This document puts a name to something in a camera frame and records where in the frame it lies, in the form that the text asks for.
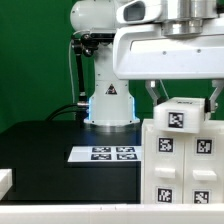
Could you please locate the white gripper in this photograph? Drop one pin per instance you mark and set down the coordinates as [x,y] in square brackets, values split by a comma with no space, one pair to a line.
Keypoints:
[142,53]

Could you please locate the white block with marker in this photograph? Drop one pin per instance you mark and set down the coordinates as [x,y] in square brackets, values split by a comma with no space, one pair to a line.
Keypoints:
[183,115]

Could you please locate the white cabinet door panel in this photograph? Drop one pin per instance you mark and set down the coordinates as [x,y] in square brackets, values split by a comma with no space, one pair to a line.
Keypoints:
[164,156]

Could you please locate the white cabinet body box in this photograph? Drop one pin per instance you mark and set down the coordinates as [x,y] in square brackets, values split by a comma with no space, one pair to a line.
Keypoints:
[148,126]

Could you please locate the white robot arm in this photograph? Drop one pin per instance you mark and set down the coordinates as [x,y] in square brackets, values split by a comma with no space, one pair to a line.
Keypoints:
[111,104]

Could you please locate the white part at left edge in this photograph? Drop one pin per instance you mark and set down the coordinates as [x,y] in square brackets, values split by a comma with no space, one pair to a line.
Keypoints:
[5,181]

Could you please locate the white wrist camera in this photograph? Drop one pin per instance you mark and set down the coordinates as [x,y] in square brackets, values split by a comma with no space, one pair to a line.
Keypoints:
[139,11]

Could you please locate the white marker base plate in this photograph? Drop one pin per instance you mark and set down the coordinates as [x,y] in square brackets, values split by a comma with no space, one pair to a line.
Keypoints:
[105,154]

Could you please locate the white front table rail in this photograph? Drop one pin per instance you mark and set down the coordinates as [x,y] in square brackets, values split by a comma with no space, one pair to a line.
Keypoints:
[113,214]

